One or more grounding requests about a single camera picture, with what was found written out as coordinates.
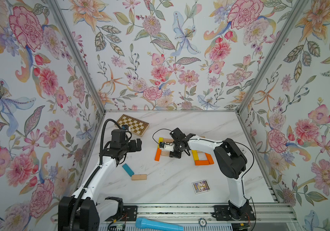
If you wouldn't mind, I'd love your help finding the blue microphone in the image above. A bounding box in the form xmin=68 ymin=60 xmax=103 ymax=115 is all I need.
xmin=135 ymin=218 xmax=184 ymax=231

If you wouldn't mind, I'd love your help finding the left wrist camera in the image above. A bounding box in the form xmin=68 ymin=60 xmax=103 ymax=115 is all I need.
xmin=122 ymin=125 xmax=130 ymax=131

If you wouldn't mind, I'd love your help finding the yellow block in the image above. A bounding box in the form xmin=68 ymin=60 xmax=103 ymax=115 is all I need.
xmin=192 ymin=150 xmax=199 ymax=162
xmin=158 ymin=137 xmax=164 ymax=148

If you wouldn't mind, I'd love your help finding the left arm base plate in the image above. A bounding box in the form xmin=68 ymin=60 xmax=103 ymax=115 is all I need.
xmin=100 ymin=206 xmax=138 ymax=222

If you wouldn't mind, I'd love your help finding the playing card box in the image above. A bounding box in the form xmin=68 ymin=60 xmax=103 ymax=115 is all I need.
xmin=192 ymin=180 xmax=211 ymax=194

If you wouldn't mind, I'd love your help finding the orange block front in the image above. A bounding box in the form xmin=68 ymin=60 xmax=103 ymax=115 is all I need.
xmin=194 ymin=160 xmax=210 ymax=166

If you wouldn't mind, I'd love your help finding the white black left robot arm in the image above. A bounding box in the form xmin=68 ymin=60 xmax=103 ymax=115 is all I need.
xmin=57 ymin=125 xmax=142 ymax=231

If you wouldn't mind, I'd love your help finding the aluminium front rail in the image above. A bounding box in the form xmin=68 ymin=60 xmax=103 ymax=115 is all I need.
xmin=50 ymin=203 xmax=303 ymax=224

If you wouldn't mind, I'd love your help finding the natural wood block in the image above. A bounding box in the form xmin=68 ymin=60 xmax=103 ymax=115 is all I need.
xmin=163 ymin=138 xmax=174 ymax=143
xmin=161 ymin=150 xmax=170 ymax=157
xmin=131 ymin=174 xmax=147 ymax=181

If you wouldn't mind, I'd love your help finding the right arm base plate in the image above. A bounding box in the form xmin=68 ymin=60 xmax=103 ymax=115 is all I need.
xmin=212 ymin=205 xmax=256 ymax=222

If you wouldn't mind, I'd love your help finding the black corrugated cable hose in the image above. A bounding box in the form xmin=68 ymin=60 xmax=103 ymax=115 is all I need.
xmin=68 ymin=118 xmax=122 ymax=231

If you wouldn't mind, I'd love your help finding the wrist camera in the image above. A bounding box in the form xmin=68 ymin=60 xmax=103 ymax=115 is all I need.
xmin=170 ymin=128 xmax=186 ymax=142
xmin=122 ymin=125 xmax=130 ymax=131

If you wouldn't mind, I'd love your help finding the wooden folding chessboard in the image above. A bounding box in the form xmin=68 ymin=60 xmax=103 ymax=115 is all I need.
xmin=117 ymin=115 xmax=149 ymax=137

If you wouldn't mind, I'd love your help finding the orange block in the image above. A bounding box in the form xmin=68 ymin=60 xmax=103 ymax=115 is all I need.
xmin=194 ymin=160 xmax=210 ymax=166
xmin=205 ymin=153 xmax=214 ymax=165
xmin=154 ymin=148 xmax=162 ymax=161

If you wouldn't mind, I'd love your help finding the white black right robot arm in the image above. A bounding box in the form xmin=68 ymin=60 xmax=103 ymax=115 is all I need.
xmin=159 ymin=128 xmax=251 ymax=220

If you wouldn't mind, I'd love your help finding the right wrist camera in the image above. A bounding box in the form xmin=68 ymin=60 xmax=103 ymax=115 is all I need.
xmin=170 ymin=128 xmax=186 ymax=142

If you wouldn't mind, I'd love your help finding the teal block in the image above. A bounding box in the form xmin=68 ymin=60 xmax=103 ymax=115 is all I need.
xmin=122 ymin=164 xmax=134 ymax=177

